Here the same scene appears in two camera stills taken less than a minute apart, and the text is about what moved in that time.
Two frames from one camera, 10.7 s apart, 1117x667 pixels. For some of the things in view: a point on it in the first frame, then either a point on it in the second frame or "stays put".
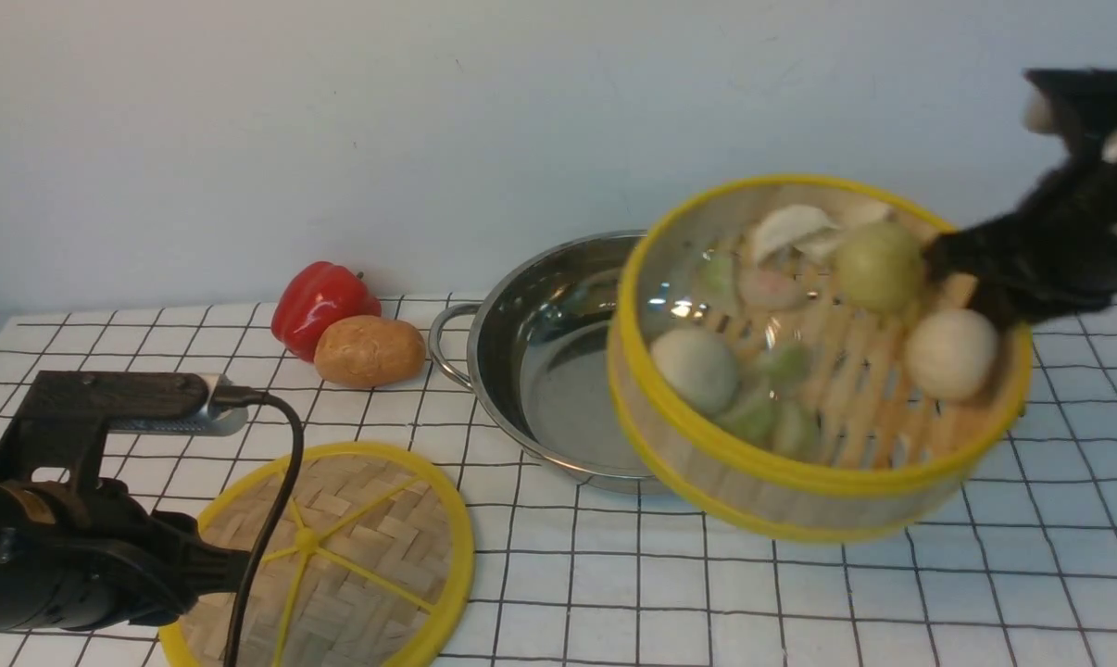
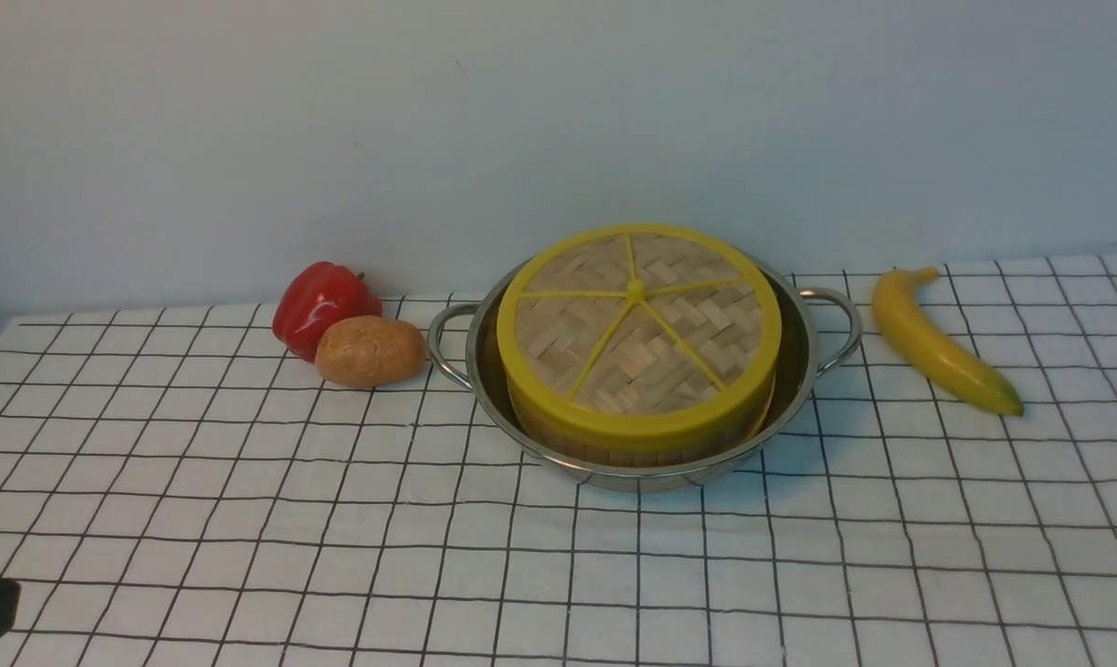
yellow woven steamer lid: [370, 568] -> [638, 337]
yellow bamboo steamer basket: [747, 390] -> [709, 431]
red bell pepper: [313, 296] stays put
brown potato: [367, 351] stays put
